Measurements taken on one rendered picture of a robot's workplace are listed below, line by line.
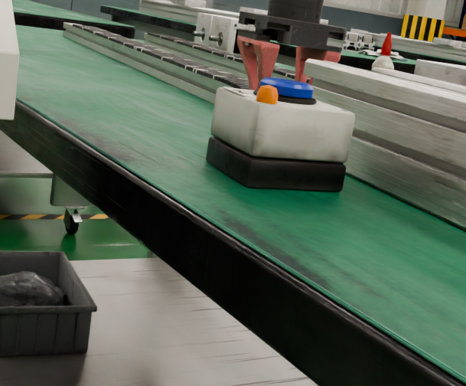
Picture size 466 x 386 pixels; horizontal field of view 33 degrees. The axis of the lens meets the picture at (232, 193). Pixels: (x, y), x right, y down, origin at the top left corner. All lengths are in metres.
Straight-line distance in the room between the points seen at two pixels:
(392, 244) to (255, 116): 0.14
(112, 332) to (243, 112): 1.15
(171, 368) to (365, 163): 0.97
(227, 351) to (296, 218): 1.17
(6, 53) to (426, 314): 0.44
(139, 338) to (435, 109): 1.17
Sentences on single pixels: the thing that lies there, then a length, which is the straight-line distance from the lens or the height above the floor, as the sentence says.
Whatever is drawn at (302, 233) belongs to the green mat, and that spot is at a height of 0.78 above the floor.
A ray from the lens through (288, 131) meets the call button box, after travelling 0.56.
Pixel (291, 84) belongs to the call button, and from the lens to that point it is 0.58.
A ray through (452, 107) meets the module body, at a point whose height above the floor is 0.86.
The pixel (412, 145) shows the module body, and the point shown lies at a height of 0.82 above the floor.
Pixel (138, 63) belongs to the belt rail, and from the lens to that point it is 1.29.
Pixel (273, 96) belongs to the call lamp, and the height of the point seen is 0.85.
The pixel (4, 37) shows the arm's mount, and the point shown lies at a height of 0.85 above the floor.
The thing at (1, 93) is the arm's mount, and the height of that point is 0.80.
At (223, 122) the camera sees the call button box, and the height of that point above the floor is 0.82.
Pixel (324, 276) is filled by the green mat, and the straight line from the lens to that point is 0.39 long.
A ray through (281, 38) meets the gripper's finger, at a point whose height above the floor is 0.88.
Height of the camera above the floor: 0.90
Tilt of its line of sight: 13 degrees down
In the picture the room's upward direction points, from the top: 9 degrees clockwise
